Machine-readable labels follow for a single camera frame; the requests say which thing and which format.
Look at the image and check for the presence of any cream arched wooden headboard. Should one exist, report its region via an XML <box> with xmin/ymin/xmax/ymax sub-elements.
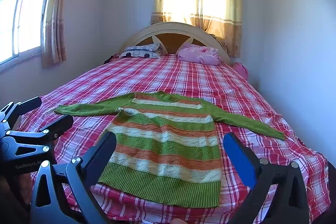
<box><xmin>118</xmin><ymin>22</ymin><xmax>231</xmax><ymax>65</ymax></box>

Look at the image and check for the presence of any left side window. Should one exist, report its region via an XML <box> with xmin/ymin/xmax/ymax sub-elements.
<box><xmin>1</xmin><ymin>0</ymin><xmax>47</xmax><ymax>71</ymax></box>

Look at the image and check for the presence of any grey white patterned pillow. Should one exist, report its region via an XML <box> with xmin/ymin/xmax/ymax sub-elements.
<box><xmin>119</xmin><ymin>43</ymin><xmax>163</xmax><ymax>58</ymax></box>

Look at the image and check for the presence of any red plaid bed sheet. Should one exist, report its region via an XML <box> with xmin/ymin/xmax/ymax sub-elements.
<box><xmin>16</xmin><ymin>53</ymin><xmax>332</xmax><ymax>224</ymax></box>

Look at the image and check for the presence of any green orange striped knit sweater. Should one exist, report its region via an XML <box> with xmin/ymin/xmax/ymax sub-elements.
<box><xmin>55</xmin><ymin>92</ymin><xmax>285</xmax><ymax>208</ymax></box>

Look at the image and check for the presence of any pink floral pillow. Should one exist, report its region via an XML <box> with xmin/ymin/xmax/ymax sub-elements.
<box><xmin>177</xmin><ymin>44</ymin><xmax>221</xmax><ymax>66</ymax></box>

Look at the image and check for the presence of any beige left window curtain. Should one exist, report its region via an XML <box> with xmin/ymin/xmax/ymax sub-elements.
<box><xmin>42</xmin><ymin>0</ymin><xmax>67</xmax><ymax>68</ymax></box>

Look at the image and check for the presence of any pink cloth beside bed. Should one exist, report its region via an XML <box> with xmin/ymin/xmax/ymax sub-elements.
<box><xmin>232</xmin><ymin>63</ymin><xmax>249</xmax><ymax>81</ymax></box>

